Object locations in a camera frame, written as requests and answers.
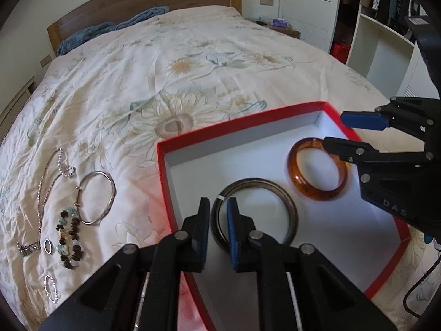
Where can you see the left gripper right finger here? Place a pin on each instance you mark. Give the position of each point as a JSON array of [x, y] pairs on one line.
[[239, 228]]

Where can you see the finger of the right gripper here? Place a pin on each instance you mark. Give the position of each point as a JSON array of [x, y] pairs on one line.
[[364, 120], [351, 151]]

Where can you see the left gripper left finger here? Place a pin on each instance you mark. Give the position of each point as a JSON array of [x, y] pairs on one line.
[[196, 244]]

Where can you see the dark olive bangle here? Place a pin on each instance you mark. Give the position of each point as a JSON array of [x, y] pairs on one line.
[[247, 183]]

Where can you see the amber bangle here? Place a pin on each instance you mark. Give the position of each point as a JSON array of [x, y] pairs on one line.
[[315, 173]]

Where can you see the red shallow box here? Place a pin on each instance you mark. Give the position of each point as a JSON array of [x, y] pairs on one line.
[[362, 241]]

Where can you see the thin silver bangle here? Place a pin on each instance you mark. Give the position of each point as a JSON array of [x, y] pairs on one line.
[[96, 193]]

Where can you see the silver watch band piece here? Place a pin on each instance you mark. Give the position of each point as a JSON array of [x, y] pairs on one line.
[[28, 249]]

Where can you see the white wardrobe cabinet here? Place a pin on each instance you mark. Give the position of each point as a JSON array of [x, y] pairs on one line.
[[390, 62]]

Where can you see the red bag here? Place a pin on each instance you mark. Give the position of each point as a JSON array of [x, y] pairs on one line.
[[340, 50]]

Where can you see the hanging clothes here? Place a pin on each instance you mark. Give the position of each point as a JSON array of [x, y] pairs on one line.
[[392, 13]]

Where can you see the wooden nightstand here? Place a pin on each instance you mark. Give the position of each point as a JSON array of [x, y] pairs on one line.
[[287, 31]]

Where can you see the floral cream bed duvet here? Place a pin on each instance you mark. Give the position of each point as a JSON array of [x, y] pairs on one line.
[[107, 104]]

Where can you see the purple tissue box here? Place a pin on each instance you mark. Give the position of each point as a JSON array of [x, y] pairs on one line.
[[279, 23]]

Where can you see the white radiator cover cabinet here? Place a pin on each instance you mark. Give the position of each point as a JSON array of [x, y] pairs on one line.
[[13, 109]]

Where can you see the blue pillow right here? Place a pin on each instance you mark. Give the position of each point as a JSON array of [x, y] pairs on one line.
[[143, 16]]

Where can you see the blue pillow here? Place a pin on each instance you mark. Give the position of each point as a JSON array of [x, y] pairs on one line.
[[143, 16], [82, 36]]

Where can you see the blue pillow left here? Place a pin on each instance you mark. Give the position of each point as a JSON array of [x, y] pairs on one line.
[[82, 36]]

